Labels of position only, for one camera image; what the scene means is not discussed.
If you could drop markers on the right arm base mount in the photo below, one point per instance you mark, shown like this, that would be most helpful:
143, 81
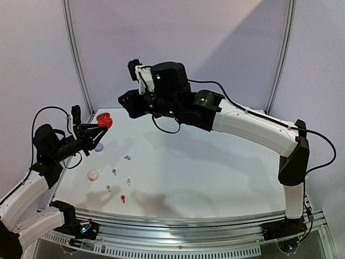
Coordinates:
283, 228

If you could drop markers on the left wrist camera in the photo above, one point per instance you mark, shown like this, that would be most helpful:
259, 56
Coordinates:
74, 118

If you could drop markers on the left aluminium corner post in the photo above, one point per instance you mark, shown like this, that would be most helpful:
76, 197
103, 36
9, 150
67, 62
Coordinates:
71, 37

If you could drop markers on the aluminium corner post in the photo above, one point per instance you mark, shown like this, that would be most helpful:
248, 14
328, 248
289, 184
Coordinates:
288, 27
71, 37

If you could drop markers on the pink-white earbud charging case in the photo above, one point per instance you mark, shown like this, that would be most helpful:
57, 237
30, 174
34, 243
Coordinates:
93, 175

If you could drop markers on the aluminium front rail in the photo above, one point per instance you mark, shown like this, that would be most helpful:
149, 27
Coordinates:
122, 236

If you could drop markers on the red earbud charging case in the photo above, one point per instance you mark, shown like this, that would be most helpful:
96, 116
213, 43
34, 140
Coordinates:
104, 120

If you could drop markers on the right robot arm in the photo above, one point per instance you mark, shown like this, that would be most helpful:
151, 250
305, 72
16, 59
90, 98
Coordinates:
164, 91

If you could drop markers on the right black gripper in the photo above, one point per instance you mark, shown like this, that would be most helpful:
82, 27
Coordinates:
137, 101

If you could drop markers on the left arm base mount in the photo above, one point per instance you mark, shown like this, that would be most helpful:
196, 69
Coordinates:
81, 230

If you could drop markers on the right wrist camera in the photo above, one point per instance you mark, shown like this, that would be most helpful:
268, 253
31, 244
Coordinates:
142, 74

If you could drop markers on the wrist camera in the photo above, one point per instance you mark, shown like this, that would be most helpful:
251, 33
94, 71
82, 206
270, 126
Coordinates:
142, 74
74, 118

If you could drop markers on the purple earbud charging case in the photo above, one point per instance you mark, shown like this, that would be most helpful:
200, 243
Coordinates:
99, 147

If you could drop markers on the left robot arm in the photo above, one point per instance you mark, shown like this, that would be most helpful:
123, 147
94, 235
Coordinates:
17, 235

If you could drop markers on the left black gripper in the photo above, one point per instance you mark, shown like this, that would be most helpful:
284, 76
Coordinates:
84, 138

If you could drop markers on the right aluminium corner post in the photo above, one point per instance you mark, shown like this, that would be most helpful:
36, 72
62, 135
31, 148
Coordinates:
288, 27

